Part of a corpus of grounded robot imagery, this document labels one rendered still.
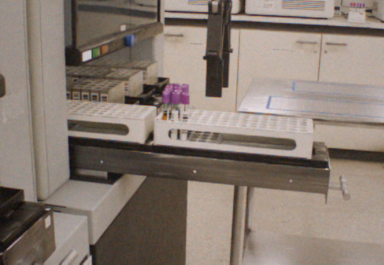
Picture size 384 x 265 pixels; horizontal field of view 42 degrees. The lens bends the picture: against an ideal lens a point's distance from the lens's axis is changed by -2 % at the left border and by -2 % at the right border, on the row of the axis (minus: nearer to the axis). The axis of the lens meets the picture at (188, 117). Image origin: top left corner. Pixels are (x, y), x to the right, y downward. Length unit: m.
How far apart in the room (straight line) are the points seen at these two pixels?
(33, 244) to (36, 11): 0.37
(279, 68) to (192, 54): 0.57
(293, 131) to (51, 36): 0.46
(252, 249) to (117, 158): 0.82
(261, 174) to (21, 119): 0.43
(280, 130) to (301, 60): 2.34
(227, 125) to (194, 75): 2.42
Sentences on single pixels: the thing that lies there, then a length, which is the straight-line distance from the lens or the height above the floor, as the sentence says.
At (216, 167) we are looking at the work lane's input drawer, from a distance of 0.94.
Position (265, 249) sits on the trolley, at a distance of 1.71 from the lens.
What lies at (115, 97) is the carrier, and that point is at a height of 0.86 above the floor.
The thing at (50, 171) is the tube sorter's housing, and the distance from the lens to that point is 0.94.
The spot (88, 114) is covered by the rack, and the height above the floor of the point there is 0.86.
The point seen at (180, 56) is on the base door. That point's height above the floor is 0.62.
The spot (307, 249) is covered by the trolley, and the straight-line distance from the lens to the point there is 1.74.
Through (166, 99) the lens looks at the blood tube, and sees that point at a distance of 0.94.
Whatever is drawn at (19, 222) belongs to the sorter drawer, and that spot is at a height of 0.82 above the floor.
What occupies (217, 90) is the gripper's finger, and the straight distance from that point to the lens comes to 0.92.
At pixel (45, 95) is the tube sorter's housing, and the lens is 0.89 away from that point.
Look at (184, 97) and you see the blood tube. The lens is 0.93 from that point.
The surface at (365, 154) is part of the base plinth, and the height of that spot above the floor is 0.04.
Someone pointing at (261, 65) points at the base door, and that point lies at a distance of 3.27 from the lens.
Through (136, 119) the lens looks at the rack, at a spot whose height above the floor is 0.86.
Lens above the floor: 1.13
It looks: 16 degrees down
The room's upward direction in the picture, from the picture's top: 1 degrees clockwise
